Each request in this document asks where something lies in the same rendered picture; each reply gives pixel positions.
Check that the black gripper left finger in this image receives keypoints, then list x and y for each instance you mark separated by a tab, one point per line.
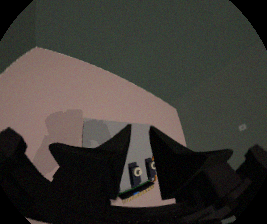
105	162

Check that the grey flat rectangular plate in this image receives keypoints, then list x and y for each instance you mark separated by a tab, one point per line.
97	131

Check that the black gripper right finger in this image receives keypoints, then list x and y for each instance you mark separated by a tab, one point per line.
176	165

